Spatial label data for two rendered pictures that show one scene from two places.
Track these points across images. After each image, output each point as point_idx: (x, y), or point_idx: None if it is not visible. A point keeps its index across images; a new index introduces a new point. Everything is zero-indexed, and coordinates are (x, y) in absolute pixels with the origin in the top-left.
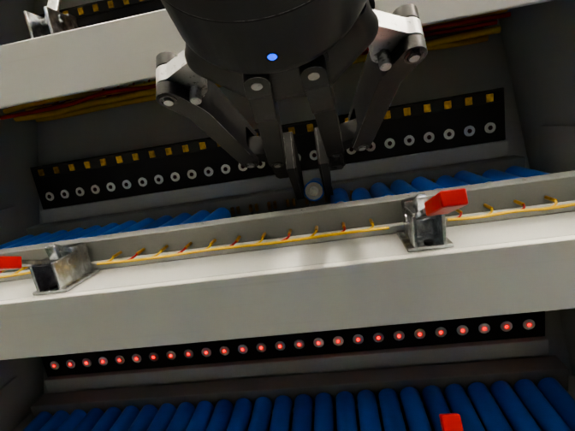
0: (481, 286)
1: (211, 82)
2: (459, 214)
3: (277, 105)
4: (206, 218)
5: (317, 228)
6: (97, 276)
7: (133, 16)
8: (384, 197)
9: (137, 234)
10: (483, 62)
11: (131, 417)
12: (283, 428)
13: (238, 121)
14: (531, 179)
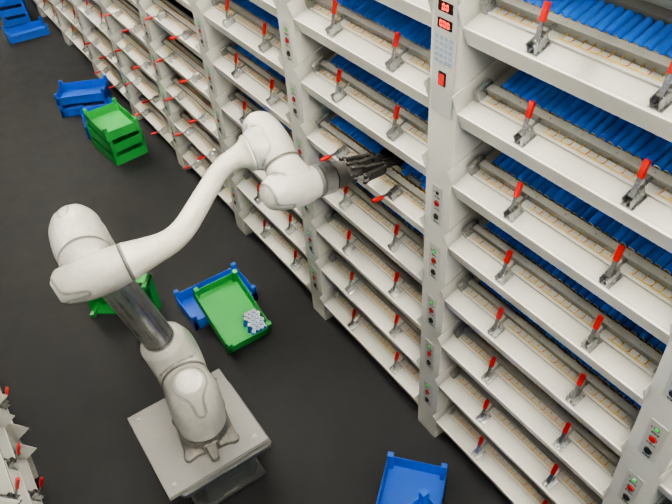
0: (396, 210)
1: (349, 159)
2: (404, 194)
3: (364, 162)
4: (376, 148)
5: (384, 176)
6: (348, 156)
7: (348, 114)
8: (399, 178)
9: (356, 150)
10: None
11: None
12: None
13: (359, 159)
14: (421, 196)
